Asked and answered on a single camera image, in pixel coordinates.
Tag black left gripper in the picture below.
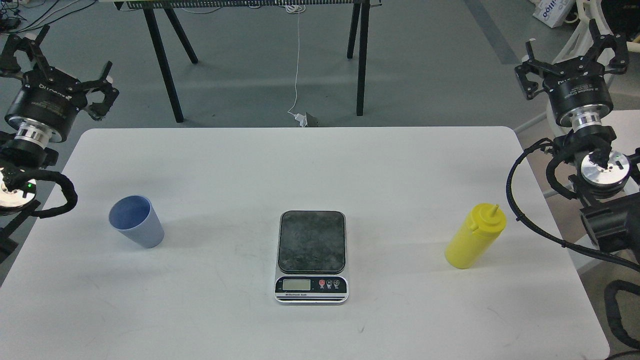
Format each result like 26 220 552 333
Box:
0 24 120 144

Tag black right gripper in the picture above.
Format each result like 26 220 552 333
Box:
514 19 630 127

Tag blue plastic cup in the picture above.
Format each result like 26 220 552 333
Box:
108 194 165 249

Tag yellow squeeze bottle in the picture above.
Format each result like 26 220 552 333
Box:
445 203 507 269

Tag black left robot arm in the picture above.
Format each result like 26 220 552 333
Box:
0 25 119 261

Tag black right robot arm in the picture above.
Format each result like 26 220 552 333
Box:
505 19 640 272

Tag digital kitchen scale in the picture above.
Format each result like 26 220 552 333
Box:
273 210 349 305

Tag white office chair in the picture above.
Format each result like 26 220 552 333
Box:
532 0 630 147

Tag white cardboard box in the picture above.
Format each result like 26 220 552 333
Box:
532 0 577 28

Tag black trestle table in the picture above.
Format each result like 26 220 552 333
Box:
106 0 382 125

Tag black floor cables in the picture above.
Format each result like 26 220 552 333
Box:
0 0 98 35

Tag white hanging cable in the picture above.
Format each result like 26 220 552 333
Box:
285 4 307 127

